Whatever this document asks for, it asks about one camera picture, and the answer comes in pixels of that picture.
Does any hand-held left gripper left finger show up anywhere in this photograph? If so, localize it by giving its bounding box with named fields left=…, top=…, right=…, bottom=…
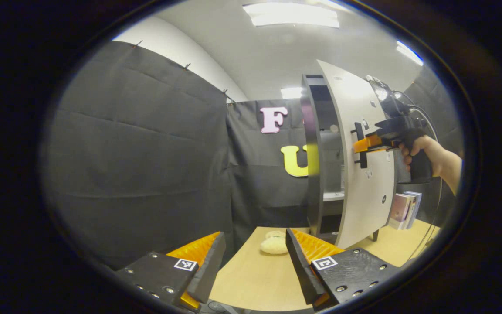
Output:
left=114, top=231, right=227, bottom=312

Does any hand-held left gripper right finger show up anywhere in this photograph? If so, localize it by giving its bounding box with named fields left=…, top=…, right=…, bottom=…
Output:
left=285, top=228, right=402, bottom=311

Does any dark grey cabinet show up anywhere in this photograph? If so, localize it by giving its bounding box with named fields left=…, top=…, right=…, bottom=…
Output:
left=300, top=74, right=382, bottom=245

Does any cream plush toy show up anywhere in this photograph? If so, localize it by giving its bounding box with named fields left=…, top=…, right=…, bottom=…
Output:
left=260, top=230, right=288, bottom=256

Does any pink cover book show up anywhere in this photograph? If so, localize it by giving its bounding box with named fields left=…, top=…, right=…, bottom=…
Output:
left=388, top=193, right=410, bottom=230

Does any blue grey cover book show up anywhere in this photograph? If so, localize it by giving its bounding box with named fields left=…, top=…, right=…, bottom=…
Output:
left=404, top=191, right=423, bottom=227

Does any white cover book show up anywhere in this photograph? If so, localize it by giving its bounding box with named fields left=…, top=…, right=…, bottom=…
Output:
left=404, top=192, right=417, bottom=229

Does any large ceiling light panel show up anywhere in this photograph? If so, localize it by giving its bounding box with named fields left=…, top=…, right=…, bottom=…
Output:
left=242, top=2, right=340, bottom=28

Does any black door handle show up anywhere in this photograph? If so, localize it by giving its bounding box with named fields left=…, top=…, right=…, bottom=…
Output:
left=350, top=122, right=368, bottom=169

